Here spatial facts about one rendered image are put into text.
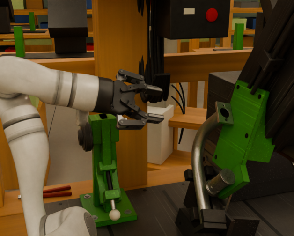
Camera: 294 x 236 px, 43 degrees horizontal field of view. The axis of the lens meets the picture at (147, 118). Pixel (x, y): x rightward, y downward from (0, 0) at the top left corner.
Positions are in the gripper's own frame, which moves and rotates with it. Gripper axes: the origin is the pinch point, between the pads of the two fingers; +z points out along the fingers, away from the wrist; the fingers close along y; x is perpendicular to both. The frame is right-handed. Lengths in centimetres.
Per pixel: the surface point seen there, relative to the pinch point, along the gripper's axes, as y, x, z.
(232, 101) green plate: 2.7, -2.8, 18.6
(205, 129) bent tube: -1.2, 5.4, 15.5
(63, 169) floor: 73, 246, 23
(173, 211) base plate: -16.2, 26.6, 15.8
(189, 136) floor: 125, 250, 154
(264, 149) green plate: -9.1, -3.8, 24.3
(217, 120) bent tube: -2.2, -1.3, 14.6
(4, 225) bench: -18, 43, -26
